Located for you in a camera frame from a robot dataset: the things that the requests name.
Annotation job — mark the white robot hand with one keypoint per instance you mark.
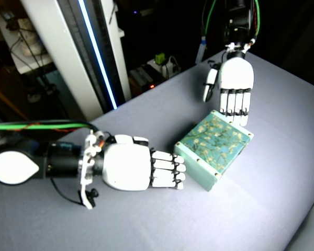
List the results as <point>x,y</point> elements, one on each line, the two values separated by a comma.
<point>236,73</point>
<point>125,167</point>

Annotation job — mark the white shelf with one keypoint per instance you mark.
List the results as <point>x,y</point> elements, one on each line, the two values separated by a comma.
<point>23,65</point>

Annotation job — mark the white column with blue light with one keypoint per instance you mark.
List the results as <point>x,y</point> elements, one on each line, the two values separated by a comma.
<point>57,52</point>

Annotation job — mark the teal floral print box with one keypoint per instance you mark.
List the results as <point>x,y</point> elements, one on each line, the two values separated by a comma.
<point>214,146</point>

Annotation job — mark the white power strip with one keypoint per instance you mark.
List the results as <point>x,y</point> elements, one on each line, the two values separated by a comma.
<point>170,68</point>

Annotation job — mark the green plug adapter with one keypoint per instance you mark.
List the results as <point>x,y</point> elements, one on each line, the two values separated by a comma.
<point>159,58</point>

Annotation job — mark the grey table cloth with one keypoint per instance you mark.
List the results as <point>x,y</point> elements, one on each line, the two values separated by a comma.
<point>172,222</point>

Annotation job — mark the black device with red light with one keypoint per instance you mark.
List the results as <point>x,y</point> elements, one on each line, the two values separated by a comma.
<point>144,78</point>

